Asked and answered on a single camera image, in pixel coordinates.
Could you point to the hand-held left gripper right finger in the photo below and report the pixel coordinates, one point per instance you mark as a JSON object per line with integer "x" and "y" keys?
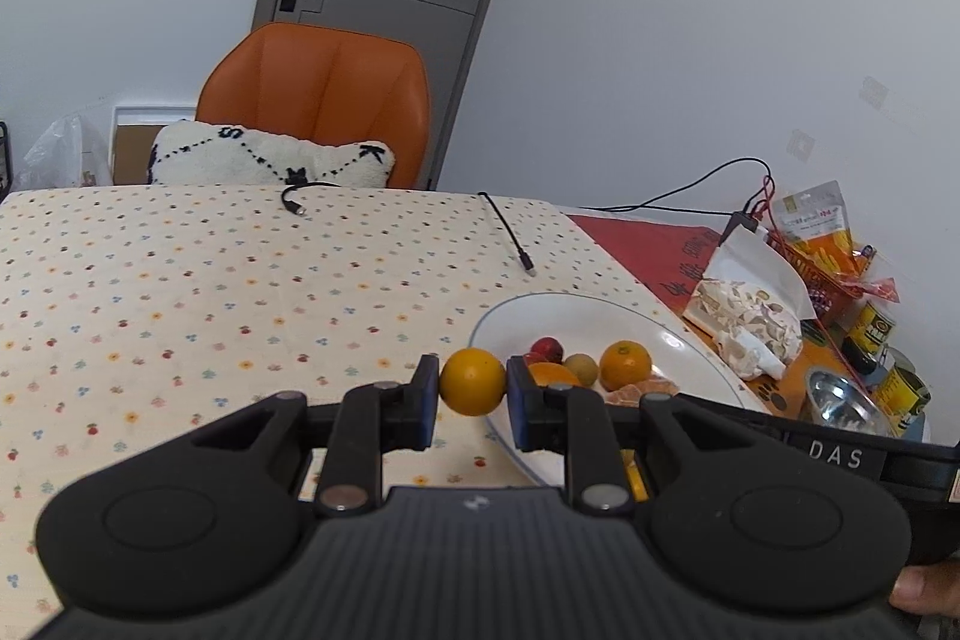
{"x": 519, "y": 404}

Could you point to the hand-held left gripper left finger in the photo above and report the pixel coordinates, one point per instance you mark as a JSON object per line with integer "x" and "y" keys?
{"x": 427, "y": 400}

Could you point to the mandarin orange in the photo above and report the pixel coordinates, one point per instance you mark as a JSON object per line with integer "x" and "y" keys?
{"x": 555, "y": 374}

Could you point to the small orange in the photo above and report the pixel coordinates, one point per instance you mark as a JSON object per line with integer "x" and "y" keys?
{"x": 472, "y": 381}

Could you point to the red jujube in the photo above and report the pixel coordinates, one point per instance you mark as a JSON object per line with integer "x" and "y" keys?
{"x": 546, "y": 349}

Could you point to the small brown kiwi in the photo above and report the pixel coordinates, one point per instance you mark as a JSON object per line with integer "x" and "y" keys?
{"x": 581, "y": 368}

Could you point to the white plate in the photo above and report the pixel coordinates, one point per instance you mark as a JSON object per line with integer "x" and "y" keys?
{"x": 525, "y": 317}

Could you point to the large orange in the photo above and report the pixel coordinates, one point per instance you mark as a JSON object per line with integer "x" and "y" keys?
{"x": 625, "y": 364}

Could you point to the peeled tangerine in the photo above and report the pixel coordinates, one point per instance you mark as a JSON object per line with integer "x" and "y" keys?
{"x": 637, "y": 394}

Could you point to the person's right hand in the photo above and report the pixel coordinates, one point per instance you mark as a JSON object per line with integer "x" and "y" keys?
{"x": 930, "y": 589}

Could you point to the yellow black can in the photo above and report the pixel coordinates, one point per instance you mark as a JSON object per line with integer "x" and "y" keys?
{"x": 870, "y": 332}
{"x": 904, "y": 396}

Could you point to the steel bowl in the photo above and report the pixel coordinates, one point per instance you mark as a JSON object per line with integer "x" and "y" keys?
{"x": 844, "y": 404}

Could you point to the red basket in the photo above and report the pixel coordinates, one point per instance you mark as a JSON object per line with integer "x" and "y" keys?
{"x": 825, "y": 299}

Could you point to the red wrapper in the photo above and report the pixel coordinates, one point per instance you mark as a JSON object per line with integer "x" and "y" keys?
{"x": 870, "y": 287}

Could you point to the red patterned table mat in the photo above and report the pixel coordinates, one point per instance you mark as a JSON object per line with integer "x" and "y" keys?
{"x": 645, "y": 250}

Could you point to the bag of nut candy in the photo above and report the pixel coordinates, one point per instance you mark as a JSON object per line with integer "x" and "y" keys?
{"x": 750, "y": 310}

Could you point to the yellow snack packet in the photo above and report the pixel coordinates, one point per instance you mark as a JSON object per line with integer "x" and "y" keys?
{"x": 829, "y": 254}

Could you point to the white gold snack packet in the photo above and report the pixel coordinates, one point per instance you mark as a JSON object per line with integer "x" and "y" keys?
{"x": 814, "y": 212}

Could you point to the floral tablecloth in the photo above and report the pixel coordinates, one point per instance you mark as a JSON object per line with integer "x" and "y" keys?
{"x": 187, "y": 280}

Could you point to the black charger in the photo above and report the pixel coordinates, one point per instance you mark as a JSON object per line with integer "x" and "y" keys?
{"x": 741, "y": 227}

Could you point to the white black-patterned pillow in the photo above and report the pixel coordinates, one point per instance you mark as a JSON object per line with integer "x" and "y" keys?
{"x": 225, "y": 160}

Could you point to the orange chair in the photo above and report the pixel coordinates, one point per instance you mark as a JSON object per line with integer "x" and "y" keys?
{"x": 315, "y": 85}

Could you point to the white framed board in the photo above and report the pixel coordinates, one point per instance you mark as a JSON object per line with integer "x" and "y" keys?
{"x": 139, "y": 149}

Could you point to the clear plastic bag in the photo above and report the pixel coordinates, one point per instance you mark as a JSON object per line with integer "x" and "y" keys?
{"x": 60, "y": 153}

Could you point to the white wall socket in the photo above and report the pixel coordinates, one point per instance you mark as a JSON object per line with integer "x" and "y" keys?
{"x": 801, "y": 144}

